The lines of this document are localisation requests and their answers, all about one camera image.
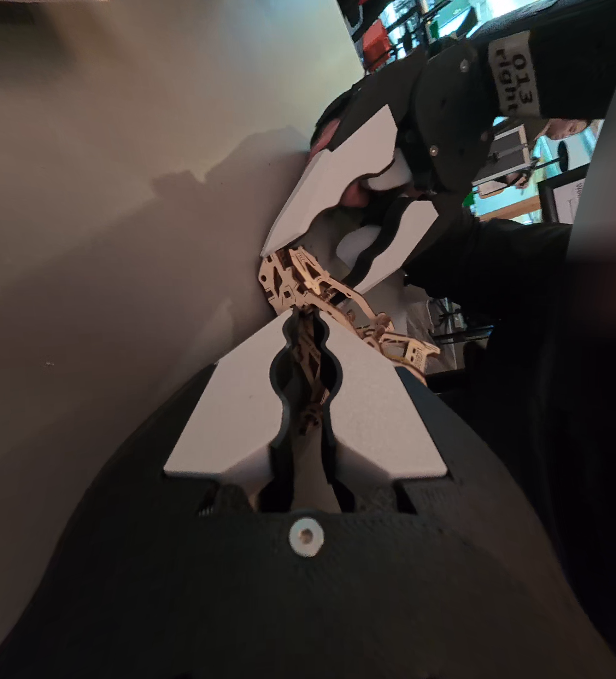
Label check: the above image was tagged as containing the person's right forearm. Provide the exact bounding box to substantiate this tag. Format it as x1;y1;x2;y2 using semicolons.
409;209;576;319

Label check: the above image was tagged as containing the wooden mechanical model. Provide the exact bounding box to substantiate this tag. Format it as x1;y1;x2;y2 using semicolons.
257;246;441;437

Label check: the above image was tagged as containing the dark panel with white frame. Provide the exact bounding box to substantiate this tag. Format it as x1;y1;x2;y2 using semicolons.
491;124;532;178

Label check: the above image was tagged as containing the person's right hand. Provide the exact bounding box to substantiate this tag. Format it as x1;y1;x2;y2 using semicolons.
312;119;375;210

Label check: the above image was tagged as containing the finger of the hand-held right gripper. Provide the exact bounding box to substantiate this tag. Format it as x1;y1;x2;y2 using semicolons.
260;103;400;259
346;199;441;296

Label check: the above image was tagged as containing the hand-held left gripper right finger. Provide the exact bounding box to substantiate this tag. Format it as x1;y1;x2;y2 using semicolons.
313;312;450;506

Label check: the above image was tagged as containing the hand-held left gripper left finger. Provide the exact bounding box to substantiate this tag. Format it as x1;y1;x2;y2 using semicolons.
163;310;296;511

